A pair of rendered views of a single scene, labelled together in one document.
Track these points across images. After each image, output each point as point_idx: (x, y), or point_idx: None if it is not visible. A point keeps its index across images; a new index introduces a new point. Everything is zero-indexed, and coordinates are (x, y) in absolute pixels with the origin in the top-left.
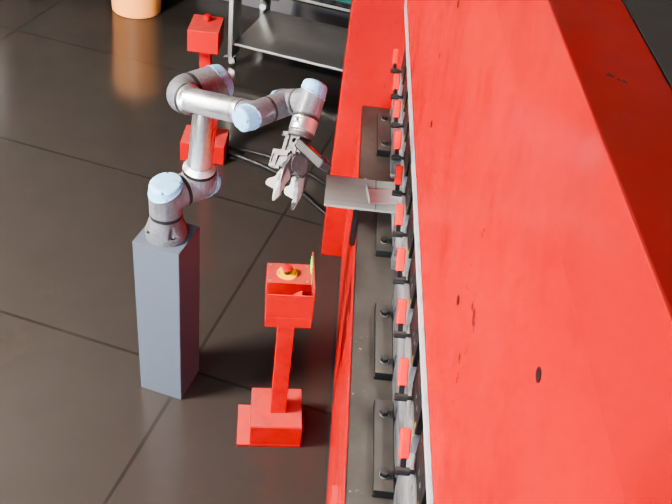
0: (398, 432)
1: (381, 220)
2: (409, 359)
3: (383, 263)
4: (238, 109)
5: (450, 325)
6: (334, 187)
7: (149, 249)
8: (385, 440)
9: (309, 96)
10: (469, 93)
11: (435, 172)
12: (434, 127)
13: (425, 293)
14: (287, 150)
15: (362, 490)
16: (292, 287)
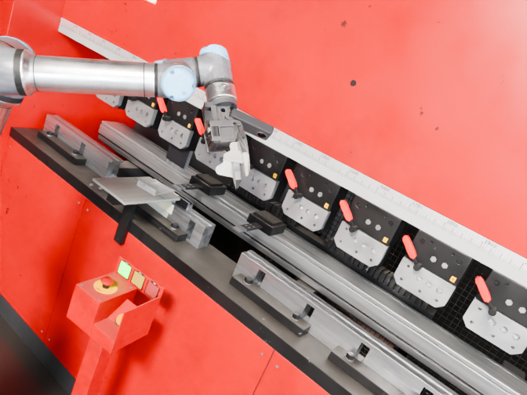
0: (395, 361)
1: (150, 211)
2: (439, 283)
3: (187, 246)
4: (179, 70)
5: None
6: (113, 187)
7: None
8: (376, 378)
9: (226, 62)
10: None
11: (423, 113)
12: (375, 81)
13: (469, 214)
14: (230, 120)
15: None
16: (120, 298)
